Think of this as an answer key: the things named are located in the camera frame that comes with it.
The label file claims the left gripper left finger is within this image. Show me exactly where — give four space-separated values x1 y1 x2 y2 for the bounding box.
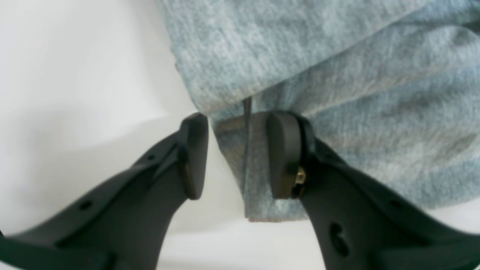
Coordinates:
1 113 209 270

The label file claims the grey T-shirt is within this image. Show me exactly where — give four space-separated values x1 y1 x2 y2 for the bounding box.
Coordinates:
162 0 480 222

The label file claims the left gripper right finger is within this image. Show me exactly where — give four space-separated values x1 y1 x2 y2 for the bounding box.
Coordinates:
266 111 480 270

